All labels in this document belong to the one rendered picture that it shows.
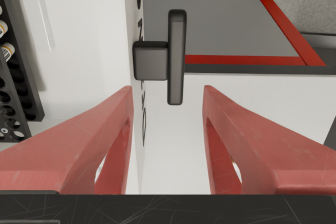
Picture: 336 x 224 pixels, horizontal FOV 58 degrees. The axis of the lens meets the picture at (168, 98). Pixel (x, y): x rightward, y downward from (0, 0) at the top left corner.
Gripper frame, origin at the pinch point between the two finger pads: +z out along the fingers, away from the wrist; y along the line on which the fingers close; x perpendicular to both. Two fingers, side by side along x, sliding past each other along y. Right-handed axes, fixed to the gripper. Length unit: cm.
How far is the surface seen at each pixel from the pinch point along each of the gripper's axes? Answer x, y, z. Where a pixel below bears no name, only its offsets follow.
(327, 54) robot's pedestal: 46, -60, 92
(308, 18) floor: 35, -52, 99
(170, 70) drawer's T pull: 3.2, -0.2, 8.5
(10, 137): 10.9, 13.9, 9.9
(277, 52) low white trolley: 14.1, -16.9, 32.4
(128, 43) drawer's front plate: 0.6, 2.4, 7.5
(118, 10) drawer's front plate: -1.7, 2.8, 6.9
